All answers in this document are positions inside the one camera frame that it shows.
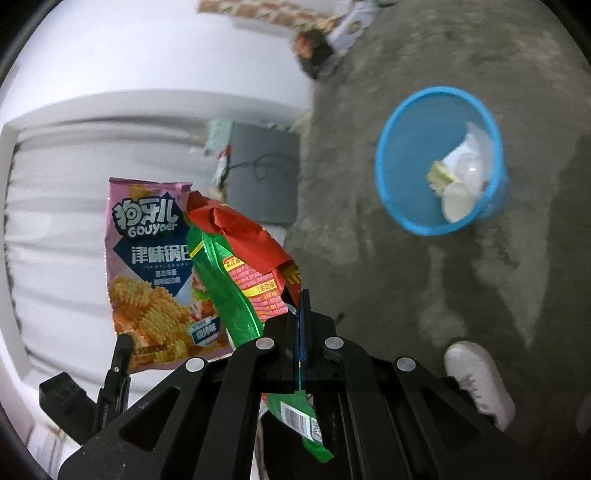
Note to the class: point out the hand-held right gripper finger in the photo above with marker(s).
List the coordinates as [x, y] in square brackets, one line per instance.
[297, 341]
[304, 332]

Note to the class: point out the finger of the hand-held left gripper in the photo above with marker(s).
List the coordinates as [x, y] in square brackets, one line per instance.
[121, 360]

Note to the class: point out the pink snack bag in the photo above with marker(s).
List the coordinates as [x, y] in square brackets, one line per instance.
[147, 258]

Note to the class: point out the green and red wrapper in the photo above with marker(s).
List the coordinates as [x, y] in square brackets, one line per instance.
[221, 258]

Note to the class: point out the blue plastic bin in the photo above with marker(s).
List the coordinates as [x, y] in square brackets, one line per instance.
[401, 194]

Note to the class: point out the grey cabinet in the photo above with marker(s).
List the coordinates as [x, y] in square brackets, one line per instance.
[263, 184]

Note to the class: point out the white shoe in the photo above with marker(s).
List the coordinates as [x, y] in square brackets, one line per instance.
[480, 383]

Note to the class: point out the yellow wrapper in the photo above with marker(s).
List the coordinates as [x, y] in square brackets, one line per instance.
[439, 177]

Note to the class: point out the mint green box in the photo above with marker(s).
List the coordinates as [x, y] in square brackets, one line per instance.
[220, 136]

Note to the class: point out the white crumpled paper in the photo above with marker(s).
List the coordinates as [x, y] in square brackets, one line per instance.
[468, 166]

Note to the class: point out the black bag with orange print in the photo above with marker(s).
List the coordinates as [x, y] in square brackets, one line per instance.
[318, 53]

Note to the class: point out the flat printed packages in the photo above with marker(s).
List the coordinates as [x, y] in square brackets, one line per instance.
[355, 21]

